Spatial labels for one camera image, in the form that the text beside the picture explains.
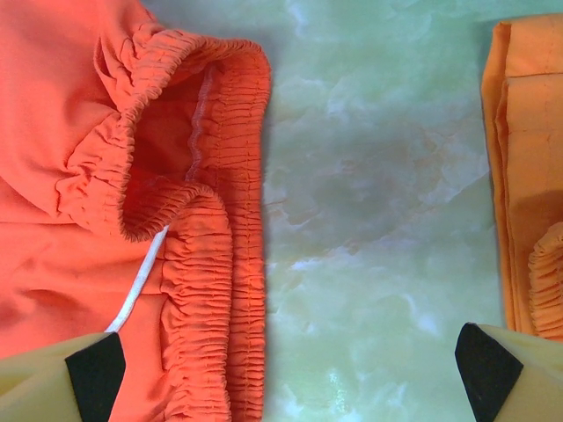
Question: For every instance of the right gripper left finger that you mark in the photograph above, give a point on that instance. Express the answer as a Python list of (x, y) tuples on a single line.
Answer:
[(92, 378)]

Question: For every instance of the red-orange shorts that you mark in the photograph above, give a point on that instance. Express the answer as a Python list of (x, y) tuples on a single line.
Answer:
[(88, 132)]

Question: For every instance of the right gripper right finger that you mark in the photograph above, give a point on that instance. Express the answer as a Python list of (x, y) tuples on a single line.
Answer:
[(484, 369)]

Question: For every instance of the light orange shorts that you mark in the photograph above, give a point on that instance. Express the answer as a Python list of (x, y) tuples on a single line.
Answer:
[(528, 132)]

